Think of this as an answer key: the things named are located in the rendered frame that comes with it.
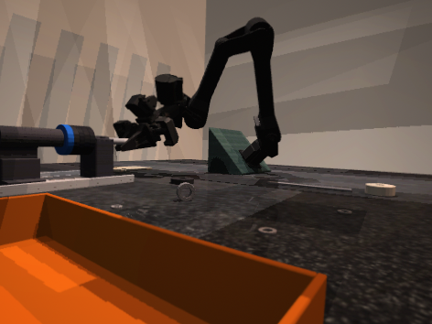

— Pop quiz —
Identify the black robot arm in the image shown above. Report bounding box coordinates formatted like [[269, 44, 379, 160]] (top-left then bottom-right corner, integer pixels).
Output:
[[125, 17, 282, 168]]

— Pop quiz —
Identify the orange open-top tray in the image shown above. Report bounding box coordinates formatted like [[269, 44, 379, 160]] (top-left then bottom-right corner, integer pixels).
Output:
[[0, 193, 327, 324]]

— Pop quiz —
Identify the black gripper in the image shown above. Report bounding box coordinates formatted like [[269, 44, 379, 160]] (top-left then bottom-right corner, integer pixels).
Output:
[[113, 109, 178, 151]]

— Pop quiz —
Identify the blue ring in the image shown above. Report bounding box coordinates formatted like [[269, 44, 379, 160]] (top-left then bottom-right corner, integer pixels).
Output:
[[55, 124, 74, 155]]

